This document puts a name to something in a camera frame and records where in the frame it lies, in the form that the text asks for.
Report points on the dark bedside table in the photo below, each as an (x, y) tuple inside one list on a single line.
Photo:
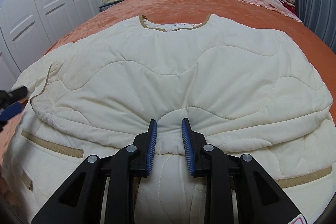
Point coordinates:
[(106, 6)]

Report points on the cream quilted jacket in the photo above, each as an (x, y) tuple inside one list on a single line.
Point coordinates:
[(36, 163)]

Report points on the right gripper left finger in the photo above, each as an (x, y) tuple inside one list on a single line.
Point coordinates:
[(100, 190)]

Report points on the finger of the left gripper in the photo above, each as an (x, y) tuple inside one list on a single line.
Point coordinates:
[(14, 95), (11, 111)]

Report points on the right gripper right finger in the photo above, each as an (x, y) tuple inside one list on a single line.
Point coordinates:
[(237, 188)]

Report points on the white wardrobe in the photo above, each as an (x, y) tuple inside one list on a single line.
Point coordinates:
[(30, 27)]

